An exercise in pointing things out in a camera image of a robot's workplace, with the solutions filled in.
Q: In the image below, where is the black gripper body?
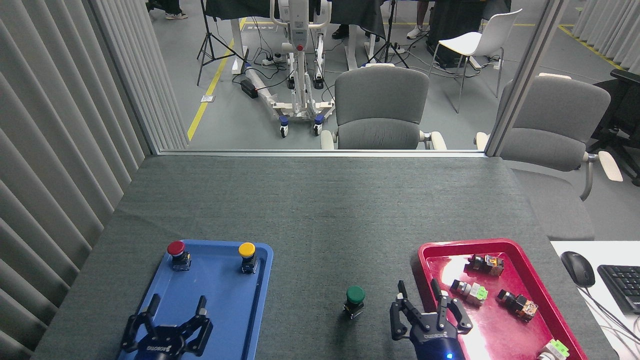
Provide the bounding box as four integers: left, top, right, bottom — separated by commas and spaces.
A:
131, 325, 193, 360
410, 312, 463, 360

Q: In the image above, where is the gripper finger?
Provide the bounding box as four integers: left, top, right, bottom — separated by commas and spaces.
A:
432, 279, 473, 335
176, 295, 214, 357
390, 280, 420, 342
120, 294, 162, 352

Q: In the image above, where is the green push button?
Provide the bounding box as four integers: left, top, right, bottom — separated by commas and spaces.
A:
343, 286, 366, 320

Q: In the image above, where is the red push button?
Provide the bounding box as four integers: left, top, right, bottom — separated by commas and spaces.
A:
166, 240, 192, 272

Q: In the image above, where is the yellow push button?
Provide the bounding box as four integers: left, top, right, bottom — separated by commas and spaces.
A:
238, 242, 259, 274

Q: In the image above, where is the blue plastic tray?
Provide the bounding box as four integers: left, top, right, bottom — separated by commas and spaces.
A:
117, 239, 274, 360

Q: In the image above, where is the red plastic tray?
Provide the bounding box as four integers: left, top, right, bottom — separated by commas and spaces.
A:
417, 238, 588, 360

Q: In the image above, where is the white desk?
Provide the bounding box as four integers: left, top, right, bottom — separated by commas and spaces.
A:
550, 241, 640, 360

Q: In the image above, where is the black computer mouse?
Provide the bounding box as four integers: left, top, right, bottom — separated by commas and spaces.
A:
560, 251, 596, 288

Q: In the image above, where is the black keyboard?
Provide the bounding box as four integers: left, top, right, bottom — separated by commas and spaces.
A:
597, 264, 640, 315

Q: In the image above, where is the grey office chair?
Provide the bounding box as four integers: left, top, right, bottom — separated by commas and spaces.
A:
475, 73, 624, 242
320, 63, 447, 150

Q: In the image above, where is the black tripod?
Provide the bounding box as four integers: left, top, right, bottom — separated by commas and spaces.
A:
366, 0, 410, 69
196, 0, 247, 87

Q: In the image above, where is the white plastic chair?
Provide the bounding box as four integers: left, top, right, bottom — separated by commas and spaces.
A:
428, 8, 523, 114

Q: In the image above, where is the black office chair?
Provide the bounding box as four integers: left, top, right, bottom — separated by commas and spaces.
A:
587, 68, 640, 187

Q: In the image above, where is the person's leg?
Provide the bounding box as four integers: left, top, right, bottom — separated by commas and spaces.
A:
406, 0, 432, 40

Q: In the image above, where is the white wheeled stand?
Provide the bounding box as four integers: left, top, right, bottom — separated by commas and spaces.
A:
245, 0, 337, 138

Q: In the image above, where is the black draped table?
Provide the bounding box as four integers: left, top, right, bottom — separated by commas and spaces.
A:
205, 0, 387, 40

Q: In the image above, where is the silver switch with green block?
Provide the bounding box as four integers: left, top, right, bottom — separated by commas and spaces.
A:
450, 280, 489, 307
537, 339, 570, 360

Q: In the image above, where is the black orange switch block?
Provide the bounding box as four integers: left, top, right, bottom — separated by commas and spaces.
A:
496, 289, 539, 322
467, 253, 505, 277

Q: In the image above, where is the grey mouse cable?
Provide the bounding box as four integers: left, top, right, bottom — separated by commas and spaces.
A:
581, 286, 640, 348

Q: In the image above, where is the silver frame post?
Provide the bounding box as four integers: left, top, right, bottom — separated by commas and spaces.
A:
484, 0, 571, 157

